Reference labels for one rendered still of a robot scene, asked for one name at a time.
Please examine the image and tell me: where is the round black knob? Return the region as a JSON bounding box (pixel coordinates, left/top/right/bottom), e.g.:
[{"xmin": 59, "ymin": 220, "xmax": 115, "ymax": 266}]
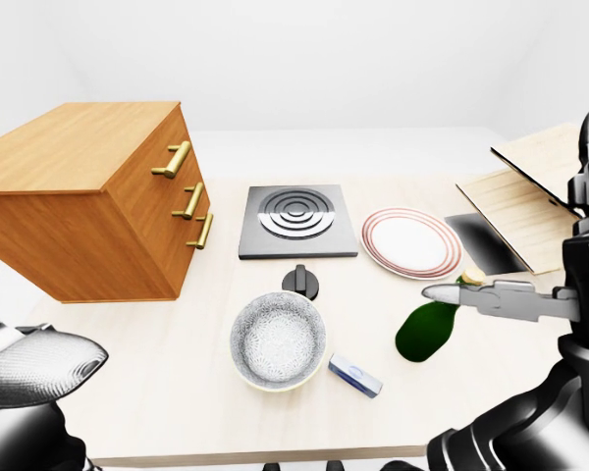
[{"xmin": 281, "ymin": 264, "xmax": 321, "ymax": 302}]

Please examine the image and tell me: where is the wide dark shape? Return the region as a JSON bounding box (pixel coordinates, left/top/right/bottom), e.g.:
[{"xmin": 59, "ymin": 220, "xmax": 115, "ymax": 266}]
[{"xmin": 379, "ymin": 459, "xmax": 426, "ymax": 471}]

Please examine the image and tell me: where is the wooden cabinet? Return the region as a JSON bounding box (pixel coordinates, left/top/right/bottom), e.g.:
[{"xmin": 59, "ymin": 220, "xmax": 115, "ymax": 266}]
[{"xmin": 0, "ymin": 101, "xmax": 215, "ymax": 305}]

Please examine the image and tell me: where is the white plate with red rings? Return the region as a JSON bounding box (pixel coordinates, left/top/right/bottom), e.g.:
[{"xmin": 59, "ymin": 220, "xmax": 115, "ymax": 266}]
[{"xmin": 361, "ymin": 206, "xmax": 465, "ymax": 282}]

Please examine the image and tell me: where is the green wine bottle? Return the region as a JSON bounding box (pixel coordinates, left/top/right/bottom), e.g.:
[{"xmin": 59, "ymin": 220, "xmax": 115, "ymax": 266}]
[{"xmin": 394, "ymin": 267, "xmax": 487, "ymax": 365}]

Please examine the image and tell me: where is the long brass drawer handle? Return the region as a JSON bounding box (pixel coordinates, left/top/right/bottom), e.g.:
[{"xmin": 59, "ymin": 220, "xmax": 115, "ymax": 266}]
[{"xmin": 150, "ymin": 140, "xmax": 192, "ymax": 180}]

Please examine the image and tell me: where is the small blue white box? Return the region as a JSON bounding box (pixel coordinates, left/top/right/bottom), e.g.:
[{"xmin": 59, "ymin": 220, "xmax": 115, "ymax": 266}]
[{"xmin": 327, "ymin": 353, "xmax": 385, "ymax": 400}]

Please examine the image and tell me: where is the large wooden drawer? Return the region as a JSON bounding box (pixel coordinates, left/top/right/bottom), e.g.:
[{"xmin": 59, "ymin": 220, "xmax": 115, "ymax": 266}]
[{"xmin": 102, "ymin": 103, "xmax": 192, "ymax": 230}]

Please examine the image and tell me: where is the flat dark stove plate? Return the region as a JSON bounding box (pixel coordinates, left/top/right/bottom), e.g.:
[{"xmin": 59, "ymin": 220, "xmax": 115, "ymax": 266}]
[{"xmin": 238, "ymin": 184, "xmax": 361, "ymax": 262}]

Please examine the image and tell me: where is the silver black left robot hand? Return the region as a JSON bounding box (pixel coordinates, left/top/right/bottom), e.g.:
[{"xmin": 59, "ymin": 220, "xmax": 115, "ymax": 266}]
[{"xmin": 0, "ymin": 246, "xmax": 111, "ymax": 410}]

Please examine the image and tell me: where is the patterned grey bowl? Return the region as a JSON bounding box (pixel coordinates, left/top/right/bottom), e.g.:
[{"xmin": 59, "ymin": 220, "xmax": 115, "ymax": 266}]
[{"xmin": 229, "ymin": 289, "xmax": 330, "ymax": 394}]

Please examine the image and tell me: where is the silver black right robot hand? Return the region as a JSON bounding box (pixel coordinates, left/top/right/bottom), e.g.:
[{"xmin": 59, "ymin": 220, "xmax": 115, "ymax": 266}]
[{"xmin": 420, "ymin": 91, "xmax": 589, "ymax": 345}]

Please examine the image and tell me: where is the small wooden drawer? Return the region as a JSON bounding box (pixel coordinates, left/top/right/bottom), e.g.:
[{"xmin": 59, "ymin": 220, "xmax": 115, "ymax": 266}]
[{"xmin": 153, "ymin": 175, "xmax": 214, "ymax": 300}]

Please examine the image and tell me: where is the middle-sized wooden drawer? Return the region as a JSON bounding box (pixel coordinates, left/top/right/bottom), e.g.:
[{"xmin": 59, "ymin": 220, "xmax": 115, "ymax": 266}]
[{"xmin": 128, "ymin": 139, "xmax": 203, "ymax": 265}]

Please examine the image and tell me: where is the pale wooden slat tray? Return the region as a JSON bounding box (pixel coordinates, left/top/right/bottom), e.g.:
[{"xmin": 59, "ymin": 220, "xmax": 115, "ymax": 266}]
[{"xmin": 455, "ymin": 122, "xmax": 586, "ymax": 277}]

